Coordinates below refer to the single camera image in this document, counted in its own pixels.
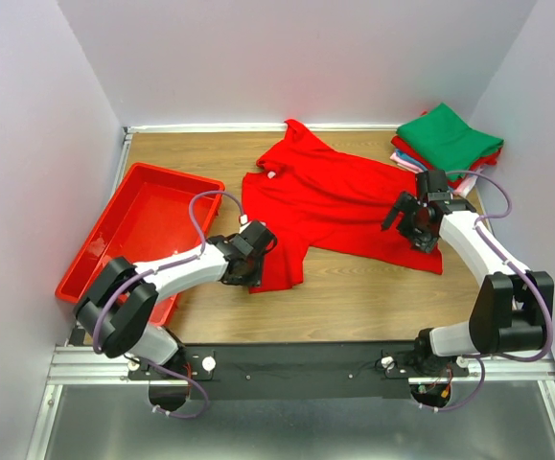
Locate red t shirt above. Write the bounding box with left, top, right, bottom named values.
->
left=242, top=119, right=443, bottom=293
left=390, top=110, right=502, bottom=192

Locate aluminium frame rail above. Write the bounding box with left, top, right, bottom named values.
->
left=27, top=329, right=555, bottom=459

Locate red folded t shirt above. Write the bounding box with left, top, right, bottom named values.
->
left=390, top=110, right=502, bottom=192

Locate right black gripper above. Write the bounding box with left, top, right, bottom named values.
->
left=381, top=190, right=439, bottom=255

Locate green folded t shirt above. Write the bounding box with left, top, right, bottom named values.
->
left=395, top=103, right=505, bottom=177

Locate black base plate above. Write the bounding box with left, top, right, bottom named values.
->
left=127, top=340, right=470, bottom=413

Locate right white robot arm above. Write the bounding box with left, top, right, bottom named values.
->
left=380, top=170, right=554, bottom=376

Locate pink folded t shirt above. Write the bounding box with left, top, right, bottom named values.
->
left=395, top=162, right=477, bottom=197

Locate red plastic tray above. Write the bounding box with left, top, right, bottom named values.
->
left=55, top=163, right=225, bottom=304

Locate blue folded t shirt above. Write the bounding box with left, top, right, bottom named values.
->
left=391, top=149, right=434, bottom=172

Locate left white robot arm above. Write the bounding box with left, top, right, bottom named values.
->
left=74, top=220, right=278, bottom=379

